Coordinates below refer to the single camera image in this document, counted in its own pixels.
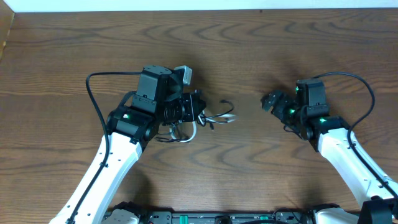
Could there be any black usb cable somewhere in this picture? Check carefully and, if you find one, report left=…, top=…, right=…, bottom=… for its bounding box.
left=154, top=99, right=235, bottom=144

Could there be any white usb cable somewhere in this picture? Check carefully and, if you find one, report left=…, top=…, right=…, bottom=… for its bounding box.
left=169, top=113, right=238, bottom=143

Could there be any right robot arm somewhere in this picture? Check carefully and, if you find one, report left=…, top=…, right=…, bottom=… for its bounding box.
left=261, top=79, right=397, bottom=223

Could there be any left camera black cable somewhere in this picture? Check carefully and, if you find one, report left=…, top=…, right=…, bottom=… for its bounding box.
left=65, top=71, right=142, bottom=224

